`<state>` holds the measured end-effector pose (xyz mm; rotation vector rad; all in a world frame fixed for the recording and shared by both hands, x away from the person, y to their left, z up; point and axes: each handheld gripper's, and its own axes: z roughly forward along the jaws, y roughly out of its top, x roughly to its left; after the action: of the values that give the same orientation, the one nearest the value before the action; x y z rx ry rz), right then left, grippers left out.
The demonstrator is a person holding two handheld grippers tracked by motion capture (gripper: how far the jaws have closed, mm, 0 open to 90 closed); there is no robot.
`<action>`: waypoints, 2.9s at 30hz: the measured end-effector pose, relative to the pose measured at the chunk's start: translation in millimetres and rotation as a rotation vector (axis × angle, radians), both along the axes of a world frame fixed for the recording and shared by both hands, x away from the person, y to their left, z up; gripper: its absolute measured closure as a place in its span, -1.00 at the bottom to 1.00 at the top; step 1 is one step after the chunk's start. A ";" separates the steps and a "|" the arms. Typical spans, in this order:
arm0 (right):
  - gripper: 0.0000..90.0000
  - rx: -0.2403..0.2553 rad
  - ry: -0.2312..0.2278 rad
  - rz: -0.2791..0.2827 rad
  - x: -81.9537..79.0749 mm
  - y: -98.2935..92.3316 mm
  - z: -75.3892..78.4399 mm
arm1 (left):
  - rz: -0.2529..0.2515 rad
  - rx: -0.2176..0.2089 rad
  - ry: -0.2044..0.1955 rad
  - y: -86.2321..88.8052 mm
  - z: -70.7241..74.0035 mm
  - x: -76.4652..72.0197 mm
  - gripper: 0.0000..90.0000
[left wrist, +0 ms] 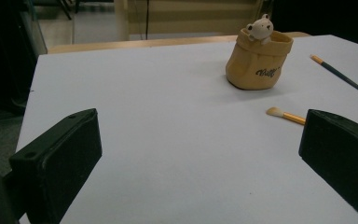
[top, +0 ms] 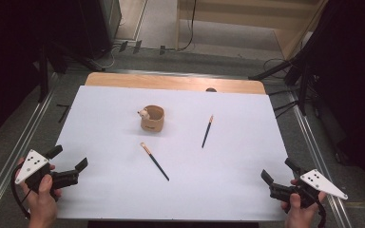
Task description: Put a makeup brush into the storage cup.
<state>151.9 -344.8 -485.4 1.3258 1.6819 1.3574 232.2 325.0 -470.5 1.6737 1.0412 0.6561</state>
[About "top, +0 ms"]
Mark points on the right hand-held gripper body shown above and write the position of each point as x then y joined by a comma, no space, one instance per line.
321,183

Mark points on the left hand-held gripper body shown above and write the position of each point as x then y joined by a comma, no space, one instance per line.
33,164

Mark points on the tan bear cup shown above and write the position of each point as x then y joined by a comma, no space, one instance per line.
153,122

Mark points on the person's right hand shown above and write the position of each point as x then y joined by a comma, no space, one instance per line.
299,217

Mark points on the person's left hand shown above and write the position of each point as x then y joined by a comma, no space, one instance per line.
42,205

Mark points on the white table board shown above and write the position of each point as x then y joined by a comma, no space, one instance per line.
234,177

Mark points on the black stand leg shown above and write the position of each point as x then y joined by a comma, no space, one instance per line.
43,76

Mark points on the black tripod stand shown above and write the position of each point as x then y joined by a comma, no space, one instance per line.
302,85

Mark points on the dark curtain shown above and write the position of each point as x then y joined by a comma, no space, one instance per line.
6,63
355,79

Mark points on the dark table grommet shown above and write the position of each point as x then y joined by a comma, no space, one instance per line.
211,90

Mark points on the wooden table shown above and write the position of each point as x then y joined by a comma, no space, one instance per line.
171,83

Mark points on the dark cabinet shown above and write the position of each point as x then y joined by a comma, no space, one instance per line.
101,28

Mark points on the metal floor rail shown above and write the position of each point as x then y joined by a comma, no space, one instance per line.
316,158
19,142

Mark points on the black angle bracket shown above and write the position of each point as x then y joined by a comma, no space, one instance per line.
64,112

